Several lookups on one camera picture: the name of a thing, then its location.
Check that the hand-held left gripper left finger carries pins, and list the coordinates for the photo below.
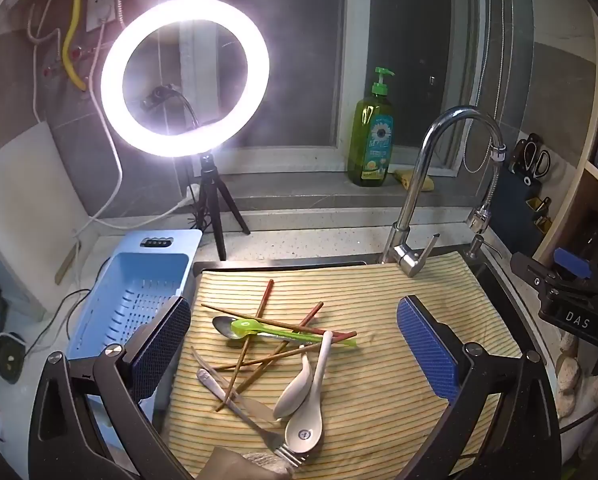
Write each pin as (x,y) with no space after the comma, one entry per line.
(161,345)

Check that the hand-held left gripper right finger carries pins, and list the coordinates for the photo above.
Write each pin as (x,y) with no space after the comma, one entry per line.
(426,345)

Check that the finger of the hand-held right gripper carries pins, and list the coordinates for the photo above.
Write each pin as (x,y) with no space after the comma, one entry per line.
(574,317)
(571,263)

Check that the metal spoon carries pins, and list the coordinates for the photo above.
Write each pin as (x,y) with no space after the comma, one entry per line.
(223,327)

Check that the red-tipped wooden chopstick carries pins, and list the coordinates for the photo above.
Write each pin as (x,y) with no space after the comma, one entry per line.
(219,308)
(259,359)
(256,317)
(313,314)

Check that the blue plastic drainer basket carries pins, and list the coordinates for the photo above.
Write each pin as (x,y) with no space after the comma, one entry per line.
(129,285)

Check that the green plastic spoon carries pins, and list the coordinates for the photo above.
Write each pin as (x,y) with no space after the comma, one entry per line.
(244,329)

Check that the white ceramic spoon blue emblem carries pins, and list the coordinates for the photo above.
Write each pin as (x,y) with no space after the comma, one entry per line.
(315,400)

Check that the plain white ceramic spoon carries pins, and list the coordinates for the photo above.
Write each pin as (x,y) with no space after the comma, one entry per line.
(290,397)

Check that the metal fork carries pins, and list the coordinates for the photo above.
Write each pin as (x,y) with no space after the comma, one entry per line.
(291,455)

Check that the person's right hand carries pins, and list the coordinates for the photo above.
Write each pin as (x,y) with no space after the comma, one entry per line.
(569,370)

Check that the wooden shelf unit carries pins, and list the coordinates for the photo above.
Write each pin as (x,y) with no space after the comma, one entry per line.
(564,200)

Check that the yellow striped cloth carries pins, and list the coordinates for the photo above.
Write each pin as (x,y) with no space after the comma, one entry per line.
(369,385)

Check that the dark knife rack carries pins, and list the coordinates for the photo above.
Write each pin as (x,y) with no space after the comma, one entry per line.
(516,200)

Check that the metal sink knob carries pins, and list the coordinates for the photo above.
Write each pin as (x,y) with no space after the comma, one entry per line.
(476,247)

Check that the wooden stick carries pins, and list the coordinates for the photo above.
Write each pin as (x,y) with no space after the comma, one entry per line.
(67,260)

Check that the chrome kitchen faucet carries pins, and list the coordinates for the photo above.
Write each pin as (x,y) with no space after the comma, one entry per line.
(414,185)

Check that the yellow sponge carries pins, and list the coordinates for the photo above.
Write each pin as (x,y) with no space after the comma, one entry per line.
(409,177)

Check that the black tripod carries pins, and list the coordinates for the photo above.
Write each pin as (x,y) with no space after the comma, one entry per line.
(210,180)

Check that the white cutting board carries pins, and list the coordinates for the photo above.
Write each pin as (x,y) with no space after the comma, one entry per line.
(39,200)

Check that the green dish soap bottle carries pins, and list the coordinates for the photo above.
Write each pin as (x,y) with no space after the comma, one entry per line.
(371,145)

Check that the white wall socket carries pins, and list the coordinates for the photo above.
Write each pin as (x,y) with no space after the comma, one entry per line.
(99,5)

